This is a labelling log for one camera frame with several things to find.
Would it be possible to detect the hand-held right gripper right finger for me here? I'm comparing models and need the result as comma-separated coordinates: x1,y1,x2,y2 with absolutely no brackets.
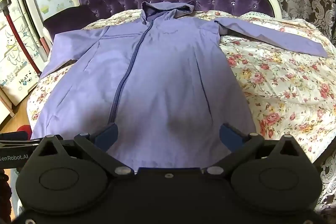
203,123,305,178

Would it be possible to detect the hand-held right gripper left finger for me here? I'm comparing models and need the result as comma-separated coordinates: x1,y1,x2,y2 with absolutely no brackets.
34,123,135,178

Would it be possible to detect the lavender hooded zip jacket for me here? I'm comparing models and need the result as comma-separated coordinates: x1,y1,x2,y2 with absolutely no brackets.
31,1,328,169

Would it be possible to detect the floral bedspread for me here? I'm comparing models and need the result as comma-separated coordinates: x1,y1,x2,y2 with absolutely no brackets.
26,9,336,161

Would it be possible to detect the white rabbit-print cabinet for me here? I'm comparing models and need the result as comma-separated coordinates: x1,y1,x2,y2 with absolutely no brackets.
0,0,49,106

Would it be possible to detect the vacuum cleaner with red tube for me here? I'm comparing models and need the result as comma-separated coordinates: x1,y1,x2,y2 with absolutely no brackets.
0,0,42,75

